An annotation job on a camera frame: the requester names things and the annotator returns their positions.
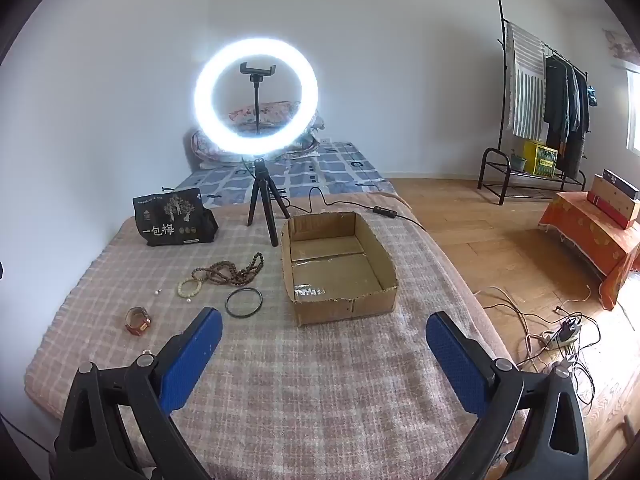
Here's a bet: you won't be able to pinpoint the dark long box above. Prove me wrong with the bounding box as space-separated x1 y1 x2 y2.
602 169 640 201

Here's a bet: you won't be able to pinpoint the black phone holder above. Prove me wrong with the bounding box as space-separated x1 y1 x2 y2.
240 62 277 136

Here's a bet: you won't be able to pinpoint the tangled floor cables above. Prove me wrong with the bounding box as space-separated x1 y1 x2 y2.
472 285 601 406

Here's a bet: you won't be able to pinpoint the yellow crate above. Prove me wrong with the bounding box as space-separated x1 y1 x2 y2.
522 140 559 177

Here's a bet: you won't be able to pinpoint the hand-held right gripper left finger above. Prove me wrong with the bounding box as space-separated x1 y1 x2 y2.
54 306 224 480

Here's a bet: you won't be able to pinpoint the tan flat box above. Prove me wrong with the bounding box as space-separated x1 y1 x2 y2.
592 175 640 223

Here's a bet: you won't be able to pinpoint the white power strip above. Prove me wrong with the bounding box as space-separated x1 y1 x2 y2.
542 317 583 351

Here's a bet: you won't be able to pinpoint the gold wrist watch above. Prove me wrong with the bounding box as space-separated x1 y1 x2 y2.
124 306 152 337

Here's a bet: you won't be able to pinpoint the striped grey cloth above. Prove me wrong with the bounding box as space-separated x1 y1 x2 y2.
505 22 547 140

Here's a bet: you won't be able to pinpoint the dark thin bangle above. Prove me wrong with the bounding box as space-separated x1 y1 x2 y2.
225 287 263 318

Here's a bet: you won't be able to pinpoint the black printed bag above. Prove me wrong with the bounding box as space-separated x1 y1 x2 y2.
132 187 219 247

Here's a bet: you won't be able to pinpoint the black ring light cable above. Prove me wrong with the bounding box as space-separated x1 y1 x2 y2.
239 157 428 233

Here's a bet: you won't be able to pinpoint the floral folded quilt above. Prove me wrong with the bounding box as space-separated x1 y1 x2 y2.
190 101 326 171

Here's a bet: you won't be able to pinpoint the brown bead necklace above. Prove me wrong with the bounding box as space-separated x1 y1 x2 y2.
191 252 264 287

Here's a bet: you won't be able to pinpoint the dark hanging clothes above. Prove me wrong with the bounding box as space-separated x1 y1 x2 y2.
544 55 591 176

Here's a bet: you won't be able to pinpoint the red flat box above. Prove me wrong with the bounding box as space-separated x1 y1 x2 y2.
587 192 633 231

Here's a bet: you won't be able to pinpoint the white ring light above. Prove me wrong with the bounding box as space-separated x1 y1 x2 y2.
194 36 319 153

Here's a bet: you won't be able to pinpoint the pink plaid blanket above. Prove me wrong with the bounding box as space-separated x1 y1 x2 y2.
24 192 516 480

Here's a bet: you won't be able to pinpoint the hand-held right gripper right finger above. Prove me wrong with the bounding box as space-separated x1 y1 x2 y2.
425 311 590 480

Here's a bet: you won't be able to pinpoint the black clothes rack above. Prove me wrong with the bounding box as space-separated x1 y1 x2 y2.
477 0 593 206

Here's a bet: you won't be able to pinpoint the cardboard box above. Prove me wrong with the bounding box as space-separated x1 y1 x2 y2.
280 211 399 327

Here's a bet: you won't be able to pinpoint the black tripod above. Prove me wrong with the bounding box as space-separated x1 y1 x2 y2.
246 158 291 247

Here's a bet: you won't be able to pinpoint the orange cloth covered table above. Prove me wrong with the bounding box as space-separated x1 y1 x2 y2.
539 191 640 311

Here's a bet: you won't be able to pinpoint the window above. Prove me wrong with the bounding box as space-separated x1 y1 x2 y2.
625 62 640 153

